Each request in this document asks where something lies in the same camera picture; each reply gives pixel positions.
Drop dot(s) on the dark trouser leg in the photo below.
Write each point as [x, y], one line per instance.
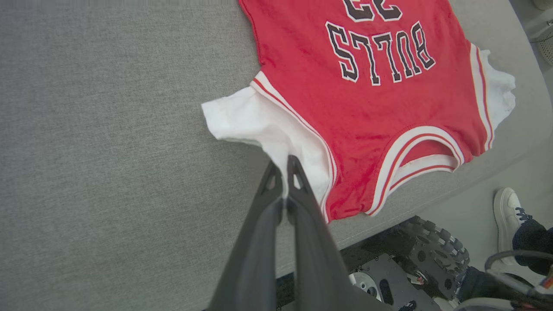
[533, 246]

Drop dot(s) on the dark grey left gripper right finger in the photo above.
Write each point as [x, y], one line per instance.
[315, 259]

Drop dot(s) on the red and white basketball jersey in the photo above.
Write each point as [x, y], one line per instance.
[367, 112]

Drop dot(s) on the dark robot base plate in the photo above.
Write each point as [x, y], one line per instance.
[389, 280]

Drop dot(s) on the black knobby robot wheel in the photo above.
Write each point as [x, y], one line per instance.
[432, 252]

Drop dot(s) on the grey fabric sofa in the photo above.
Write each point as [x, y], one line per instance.
[108, 151]

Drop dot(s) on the white sneaker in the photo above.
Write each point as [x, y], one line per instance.
[507, 216]

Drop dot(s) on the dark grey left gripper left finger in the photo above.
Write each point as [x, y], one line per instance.
[255, 250]

